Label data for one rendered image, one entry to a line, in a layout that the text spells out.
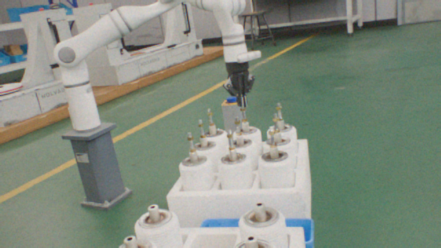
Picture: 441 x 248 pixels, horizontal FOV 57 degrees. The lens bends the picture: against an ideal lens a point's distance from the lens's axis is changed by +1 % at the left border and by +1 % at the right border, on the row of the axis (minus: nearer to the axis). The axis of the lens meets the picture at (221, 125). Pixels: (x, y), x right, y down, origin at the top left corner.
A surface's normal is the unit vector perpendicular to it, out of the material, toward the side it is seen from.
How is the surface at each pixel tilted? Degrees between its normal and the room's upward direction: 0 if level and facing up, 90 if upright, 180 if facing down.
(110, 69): 90
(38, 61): 90
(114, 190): 90
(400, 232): 0
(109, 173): 90
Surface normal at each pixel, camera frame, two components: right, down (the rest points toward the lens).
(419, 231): -0.15, -0.94
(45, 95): 0.87, 0.02
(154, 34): -0.48, 0.33
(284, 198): -0.22, 0.33
